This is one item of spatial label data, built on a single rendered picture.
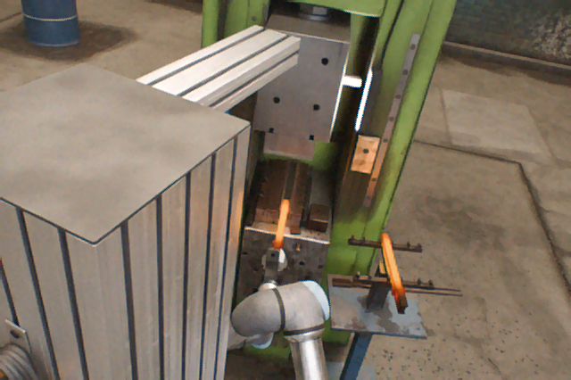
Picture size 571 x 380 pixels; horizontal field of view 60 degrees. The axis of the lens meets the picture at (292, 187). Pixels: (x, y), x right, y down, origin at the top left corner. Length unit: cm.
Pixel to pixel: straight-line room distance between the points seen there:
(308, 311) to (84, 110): 91
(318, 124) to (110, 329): 149
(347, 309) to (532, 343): 164
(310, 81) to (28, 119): 134
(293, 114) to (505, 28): 640
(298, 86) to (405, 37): 43
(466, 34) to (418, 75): 603
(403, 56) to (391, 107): 21
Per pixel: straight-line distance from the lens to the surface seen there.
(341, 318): 209
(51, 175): 48
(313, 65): 178
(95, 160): 50
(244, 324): 135
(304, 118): 187
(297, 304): 133
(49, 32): 633
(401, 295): 186
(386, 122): 203
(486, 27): 800
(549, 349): 353
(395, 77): 195
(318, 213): 217
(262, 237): 215
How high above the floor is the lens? 230
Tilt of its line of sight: 35 degrees down
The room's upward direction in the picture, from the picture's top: 10 degrees clockwise
